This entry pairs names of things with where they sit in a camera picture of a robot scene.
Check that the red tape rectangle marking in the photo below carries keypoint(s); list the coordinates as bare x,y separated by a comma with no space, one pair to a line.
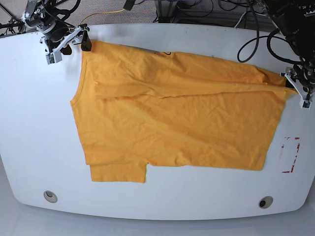
288,154

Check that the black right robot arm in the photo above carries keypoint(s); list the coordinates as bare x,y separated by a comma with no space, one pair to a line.
48,19

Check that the yellow T-shirt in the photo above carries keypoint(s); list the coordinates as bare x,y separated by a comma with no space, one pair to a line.
135,108

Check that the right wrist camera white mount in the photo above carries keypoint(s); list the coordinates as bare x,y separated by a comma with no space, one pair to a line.
60,38

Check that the left table grommet hole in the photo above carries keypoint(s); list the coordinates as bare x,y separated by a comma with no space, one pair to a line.
50,197

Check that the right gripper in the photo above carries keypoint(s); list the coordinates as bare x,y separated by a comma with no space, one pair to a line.
45,16

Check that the right table grommet hole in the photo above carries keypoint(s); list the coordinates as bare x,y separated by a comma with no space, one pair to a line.
265,202

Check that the table grommet hole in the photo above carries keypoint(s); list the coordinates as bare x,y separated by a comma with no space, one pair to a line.
265,202
50,197

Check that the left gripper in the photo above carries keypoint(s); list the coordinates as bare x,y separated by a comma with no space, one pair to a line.
305,74

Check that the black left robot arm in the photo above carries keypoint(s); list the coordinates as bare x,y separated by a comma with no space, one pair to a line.
299,32

